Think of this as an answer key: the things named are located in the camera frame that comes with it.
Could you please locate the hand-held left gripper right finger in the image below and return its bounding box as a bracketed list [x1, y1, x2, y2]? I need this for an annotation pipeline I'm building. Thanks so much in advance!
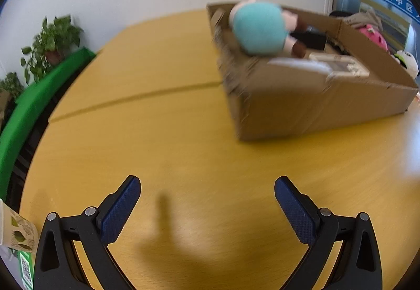
[274, 176, 383, 290]

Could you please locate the grey cloth bag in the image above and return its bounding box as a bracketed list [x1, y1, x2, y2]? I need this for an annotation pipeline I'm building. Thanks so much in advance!
[344, 11, 383, 31]

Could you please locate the green table cloth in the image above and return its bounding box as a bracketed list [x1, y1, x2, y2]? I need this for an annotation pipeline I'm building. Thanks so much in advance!
[0, 47, 96, 192]

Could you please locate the brown cardboard box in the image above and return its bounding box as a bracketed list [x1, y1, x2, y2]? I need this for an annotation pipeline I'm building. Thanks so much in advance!
[206, 1, 419, 142]

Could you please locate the large potted green plant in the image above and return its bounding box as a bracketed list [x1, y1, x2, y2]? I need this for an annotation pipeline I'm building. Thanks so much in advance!
[20, 14, 84, 85]

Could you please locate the leaf print paper carton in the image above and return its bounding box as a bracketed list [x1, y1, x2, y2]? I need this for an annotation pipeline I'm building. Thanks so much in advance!
[0, 200, 40, 256]

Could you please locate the green label card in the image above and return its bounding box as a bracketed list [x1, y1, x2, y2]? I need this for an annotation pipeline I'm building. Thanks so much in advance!
[18, 251, 35, 290]

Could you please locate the white folding phone stand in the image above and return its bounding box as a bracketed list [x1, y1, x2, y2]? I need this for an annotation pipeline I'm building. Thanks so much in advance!
[308, 52, 370, 78]

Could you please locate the panda plush toy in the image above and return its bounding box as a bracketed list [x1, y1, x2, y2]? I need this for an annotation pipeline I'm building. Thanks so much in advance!
[392, 50, 420, 79]

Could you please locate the teal pink green plush toy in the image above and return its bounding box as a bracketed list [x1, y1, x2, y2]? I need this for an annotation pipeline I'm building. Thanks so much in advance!
[229, 0, 311, 57]

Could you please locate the black product box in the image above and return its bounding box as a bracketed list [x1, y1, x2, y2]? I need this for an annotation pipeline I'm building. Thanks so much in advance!
[290, 25, 329, 52]

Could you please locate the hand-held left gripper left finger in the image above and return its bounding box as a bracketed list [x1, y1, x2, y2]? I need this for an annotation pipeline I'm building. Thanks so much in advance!
[34, 175, 142, 290]

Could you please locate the small potted green plant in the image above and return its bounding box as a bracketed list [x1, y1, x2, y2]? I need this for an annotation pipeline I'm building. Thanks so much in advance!
[0, 72, 25, 102]

